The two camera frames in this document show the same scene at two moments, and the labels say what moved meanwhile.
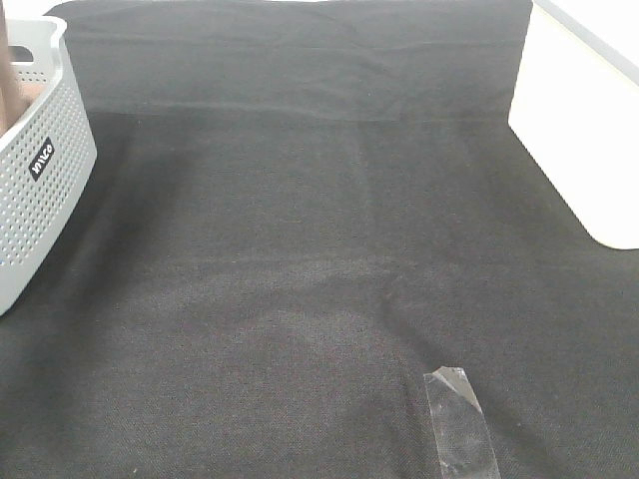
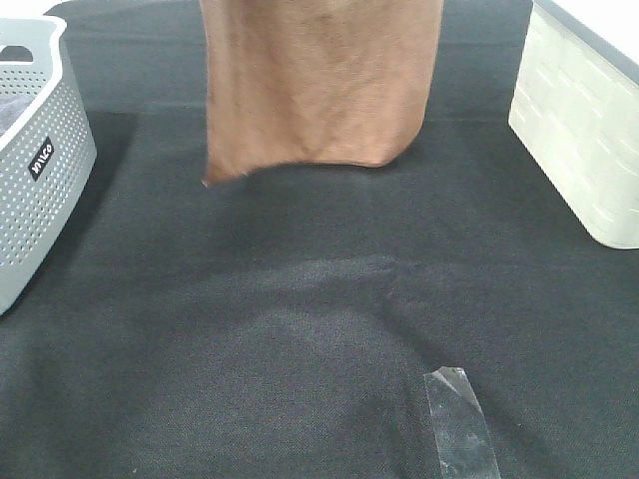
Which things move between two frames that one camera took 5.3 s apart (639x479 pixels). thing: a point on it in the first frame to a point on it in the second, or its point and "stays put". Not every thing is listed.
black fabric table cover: [299, 211] stays put
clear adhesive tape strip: [464, 444] stays put
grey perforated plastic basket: [46, 157] stays put
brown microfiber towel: [16, 98] to [341, 81]
